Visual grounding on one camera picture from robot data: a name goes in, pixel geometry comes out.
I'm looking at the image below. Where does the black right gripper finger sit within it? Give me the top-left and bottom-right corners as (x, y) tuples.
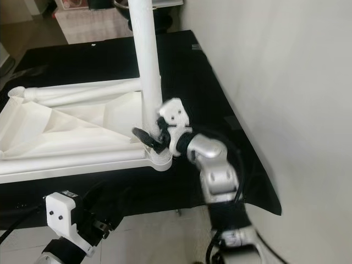
(131, 126), (167, 155)

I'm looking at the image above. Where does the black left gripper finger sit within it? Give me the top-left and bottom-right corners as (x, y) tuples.
(82, 181), (105, 201)
(102, 187), (130, 223)

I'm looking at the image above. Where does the white plastic children table top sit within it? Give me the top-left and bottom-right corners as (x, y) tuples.
(0, 77), (174, 185)

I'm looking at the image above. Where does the black tablecloth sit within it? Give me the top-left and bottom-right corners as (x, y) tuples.
(0, 29), (282, 232)

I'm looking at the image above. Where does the black round basin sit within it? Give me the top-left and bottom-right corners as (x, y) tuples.
(114, 0), (174, 35)

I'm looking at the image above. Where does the grey plastic storage box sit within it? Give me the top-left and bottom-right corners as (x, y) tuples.
(151, 0), (183, 8)

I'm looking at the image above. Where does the long shiny tape strip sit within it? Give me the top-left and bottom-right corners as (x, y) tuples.
(8, 66), (47, 80)

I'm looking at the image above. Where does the dark bag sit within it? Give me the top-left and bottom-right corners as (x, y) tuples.
(88, 0), (116, 10)

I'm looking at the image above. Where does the red printed box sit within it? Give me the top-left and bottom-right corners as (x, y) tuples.
(58, 0), (89, 10)

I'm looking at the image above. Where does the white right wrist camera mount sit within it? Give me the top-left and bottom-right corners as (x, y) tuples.
(158, 97), (193, 157)

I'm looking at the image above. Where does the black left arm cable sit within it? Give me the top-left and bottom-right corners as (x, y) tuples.
(0, 203), (47, 245)

